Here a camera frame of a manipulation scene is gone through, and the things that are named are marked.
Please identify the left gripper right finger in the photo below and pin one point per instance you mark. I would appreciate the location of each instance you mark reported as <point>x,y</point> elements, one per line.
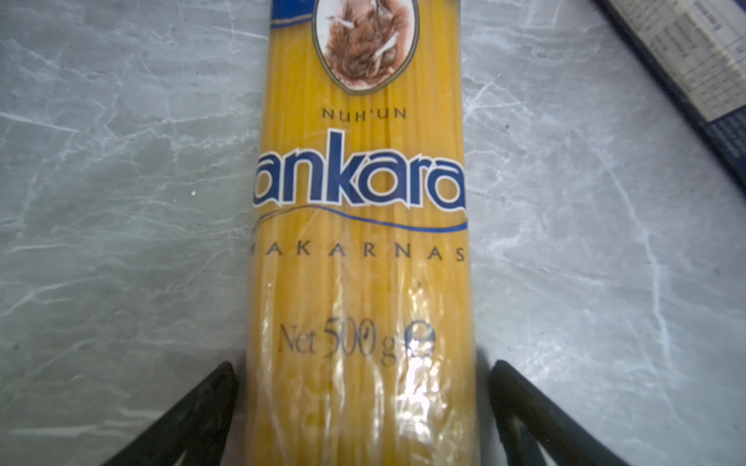
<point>528,422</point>

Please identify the blue Barilla spaghetti box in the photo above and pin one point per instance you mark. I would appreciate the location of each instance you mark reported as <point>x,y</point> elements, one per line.
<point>695,50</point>

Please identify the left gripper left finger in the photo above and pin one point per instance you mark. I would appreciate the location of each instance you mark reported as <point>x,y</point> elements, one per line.
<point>192,432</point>

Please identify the dark blue portrait spaghetti bag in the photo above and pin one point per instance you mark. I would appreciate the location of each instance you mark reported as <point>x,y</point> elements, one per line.
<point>361,345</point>

